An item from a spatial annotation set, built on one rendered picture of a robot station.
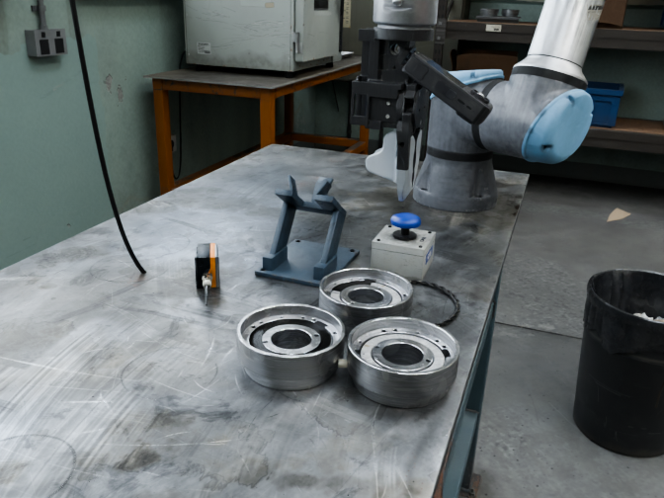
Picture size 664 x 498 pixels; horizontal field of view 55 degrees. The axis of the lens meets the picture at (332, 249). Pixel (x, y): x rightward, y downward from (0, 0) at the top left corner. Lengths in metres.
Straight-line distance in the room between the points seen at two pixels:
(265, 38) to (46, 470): 2.52
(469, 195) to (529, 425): 1.02
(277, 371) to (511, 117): 0.60
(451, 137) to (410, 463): 0.68
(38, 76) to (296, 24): 1.05
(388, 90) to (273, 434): 0.42
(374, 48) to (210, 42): 2.28
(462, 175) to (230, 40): 2.02
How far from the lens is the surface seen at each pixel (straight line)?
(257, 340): 0.63
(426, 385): 0.57
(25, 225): 2.58
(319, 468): 0.52
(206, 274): 0.77
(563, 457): 1.90
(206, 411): 0.59
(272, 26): 2.90
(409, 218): 0.83
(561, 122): 1.01
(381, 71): 0.80
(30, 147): 2.56
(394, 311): 0.68
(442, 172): 1.11
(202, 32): 3.06
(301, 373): 0.59
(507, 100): 1.04
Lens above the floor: 1.15
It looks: 22 degrees down
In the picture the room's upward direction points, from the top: 2 degrees clockwise
